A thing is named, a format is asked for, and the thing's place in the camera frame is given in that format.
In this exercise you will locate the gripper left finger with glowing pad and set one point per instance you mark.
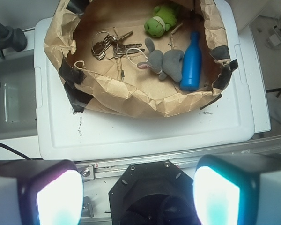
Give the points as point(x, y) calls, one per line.
point(40, 192)

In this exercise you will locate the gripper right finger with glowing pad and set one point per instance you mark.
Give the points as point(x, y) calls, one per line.
point(238, 189)

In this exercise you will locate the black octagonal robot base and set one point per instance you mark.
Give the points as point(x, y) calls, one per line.
point(157, 193)

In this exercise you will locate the translucent plastic bin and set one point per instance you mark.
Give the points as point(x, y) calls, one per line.
point(17, 96)

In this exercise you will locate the blue plastic bottle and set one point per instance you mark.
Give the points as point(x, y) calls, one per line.
point(192, 61)

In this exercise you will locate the crumpled brown paper bag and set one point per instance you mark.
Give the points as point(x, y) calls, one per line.
point(117, 86)

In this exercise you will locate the grey plush mouse toy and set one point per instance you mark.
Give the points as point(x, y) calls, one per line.
point(163, 64)

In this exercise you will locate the black clamp stand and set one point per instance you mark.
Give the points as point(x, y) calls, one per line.
point(11, 38)

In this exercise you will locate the silver key bunch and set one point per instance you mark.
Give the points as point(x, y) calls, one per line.
point(119, 49)

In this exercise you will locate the green plush frog toy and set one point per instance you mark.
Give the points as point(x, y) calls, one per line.
point(164, 18)

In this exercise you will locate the aluminium extrusion rail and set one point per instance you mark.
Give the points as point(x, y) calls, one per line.
point(99, 176)

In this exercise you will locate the white adapter with cables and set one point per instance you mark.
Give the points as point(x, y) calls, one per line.
point(275, 38)

